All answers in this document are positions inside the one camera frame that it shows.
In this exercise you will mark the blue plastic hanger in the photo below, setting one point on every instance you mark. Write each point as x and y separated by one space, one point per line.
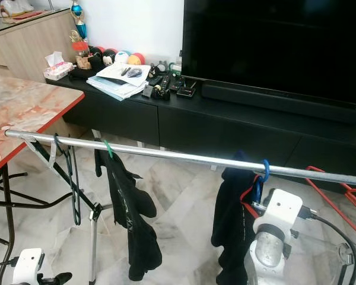
266 169

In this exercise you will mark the navy shirt red collar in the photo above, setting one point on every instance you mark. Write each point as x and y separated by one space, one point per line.
231 237

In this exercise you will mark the red hanger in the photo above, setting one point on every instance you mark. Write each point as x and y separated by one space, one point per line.
329 178

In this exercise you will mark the green hanger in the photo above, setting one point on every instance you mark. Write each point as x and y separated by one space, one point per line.
108 148

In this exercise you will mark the black shirt green print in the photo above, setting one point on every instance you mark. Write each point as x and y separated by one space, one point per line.
133 225

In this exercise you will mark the black soundbar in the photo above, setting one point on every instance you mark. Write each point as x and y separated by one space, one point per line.
273 101

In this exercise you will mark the marble folding table red edge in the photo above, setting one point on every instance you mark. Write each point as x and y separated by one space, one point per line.
18 107

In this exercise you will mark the black tape dispenser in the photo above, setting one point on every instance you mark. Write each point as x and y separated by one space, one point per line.
160 89

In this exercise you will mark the black flat television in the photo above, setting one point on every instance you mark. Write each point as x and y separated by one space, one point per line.
273 41

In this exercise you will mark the white paper stack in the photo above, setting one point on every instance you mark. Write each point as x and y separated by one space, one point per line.
118 80

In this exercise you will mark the orange toy ball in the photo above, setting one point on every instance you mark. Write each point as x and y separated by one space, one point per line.
136 58

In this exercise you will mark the light wooden sideboard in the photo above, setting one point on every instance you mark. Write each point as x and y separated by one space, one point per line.
29 47

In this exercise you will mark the pink white tissue box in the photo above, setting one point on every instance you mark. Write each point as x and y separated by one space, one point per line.
57 71

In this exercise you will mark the white round toy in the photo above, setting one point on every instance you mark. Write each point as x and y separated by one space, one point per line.
122 56

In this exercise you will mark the red lid jar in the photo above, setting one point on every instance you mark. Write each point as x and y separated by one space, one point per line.
81 56

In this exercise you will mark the blue gold trophy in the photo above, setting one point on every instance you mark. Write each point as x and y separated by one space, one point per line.
78 27

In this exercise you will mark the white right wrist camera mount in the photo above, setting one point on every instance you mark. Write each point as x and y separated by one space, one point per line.
282 211

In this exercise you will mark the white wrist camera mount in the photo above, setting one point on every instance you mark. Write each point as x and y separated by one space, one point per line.
28 266
282 211

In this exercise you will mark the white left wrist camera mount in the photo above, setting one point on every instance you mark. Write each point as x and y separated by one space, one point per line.
28 266

